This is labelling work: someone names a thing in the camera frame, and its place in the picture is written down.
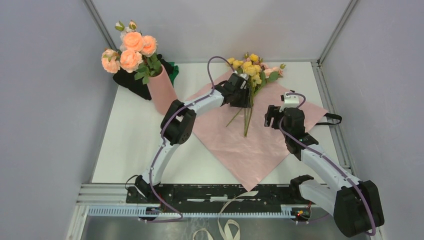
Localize pink and yellow flower bouquet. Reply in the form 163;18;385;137
227;52;286;138

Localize purple wrapping paper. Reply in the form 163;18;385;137
179;63;336;190

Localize black ribbon gold lettering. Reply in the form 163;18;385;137
315;112;343;126

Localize orange rose stem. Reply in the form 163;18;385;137
120;28;162;78
101;49;150;84

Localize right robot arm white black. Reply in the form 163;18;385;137
264;92;385;238

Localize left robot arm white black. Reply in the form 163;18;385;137
134;71;248;204

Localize pink cylindrical vase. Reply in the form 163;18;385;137
147;65;178;116

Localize green cloth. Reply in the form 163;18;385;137
168;62;179;86

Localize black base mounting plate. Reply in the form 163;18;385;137
125;184;310;205

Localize black cloth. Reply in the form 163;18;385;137
112;59;170;101

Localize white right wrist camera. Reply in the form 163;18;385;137
279;91;306;113

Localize aluminium frame rail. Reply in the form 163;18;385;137
311;60;356;175

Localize beige strap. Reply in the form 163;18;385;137
192;190;260;240

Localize light blue cable duct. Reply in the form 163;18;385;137
86;205;299;220

